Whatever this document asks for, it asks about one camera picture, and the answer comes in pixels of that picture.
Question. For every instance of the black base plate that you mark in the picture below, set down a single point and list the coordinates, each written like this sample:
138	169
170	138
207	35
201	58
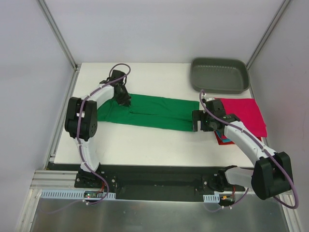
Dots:
158	183

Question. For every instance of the blue folded t-shirt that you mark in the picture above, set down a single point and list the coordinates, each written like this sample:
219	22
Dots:
222	137

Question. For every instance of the green t-shirt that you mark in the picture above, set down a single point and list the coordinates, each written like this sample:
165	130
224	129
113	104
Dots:
150	111

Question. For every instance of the grey plastic bin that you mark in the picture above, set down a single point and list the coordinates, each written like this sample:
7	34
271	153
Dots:
219	75

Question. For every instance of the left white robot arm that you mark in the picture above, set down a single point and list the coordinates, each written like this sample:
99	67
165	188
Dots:
81	120

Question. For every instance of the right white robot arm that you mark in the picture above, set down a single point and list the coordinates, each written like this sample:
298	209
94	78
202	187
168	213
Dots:
272	174

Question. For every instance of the white cable duct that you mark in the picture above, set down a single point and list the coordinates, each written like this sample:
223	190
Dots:
215	198
76	195

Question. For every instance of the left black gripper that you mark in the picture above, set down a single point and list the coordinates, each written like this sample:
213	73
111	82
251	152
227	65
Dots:
123	97

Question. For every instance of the aluminium frame post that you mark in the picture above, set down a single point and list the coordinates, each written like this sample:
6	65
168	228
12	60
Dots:
57	33
271	27

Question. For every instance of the left white cable duct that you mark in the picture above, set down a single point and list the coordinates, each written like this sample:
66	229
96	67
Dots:
76	195

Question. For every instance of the left aluminium table rail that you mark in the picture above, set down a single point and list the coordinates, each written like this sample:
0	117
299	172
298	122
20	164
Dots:
61	119

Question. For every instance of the right white cable duct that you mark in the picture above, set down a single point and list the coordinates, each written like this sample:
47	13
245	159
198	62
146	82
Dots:
215	198

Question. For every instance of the left aluminium frame post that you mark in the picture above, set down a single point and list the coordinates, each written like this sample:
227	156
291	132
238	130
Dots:
57	33

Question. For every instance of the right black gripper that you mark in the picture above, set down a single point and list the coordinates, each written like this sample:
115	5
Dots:
197	121

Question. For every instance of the pink folded t-shirt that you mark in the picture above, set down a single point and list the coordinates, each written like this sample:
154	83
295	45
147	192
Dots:
248	112

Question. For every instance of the front aluminium rail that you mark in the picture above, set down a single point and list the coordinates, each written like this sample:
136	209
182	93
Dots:
61	179

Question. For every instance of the right aluminium frame post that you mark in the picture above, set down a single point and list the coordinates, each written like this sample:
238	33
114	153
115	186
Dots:
271	27

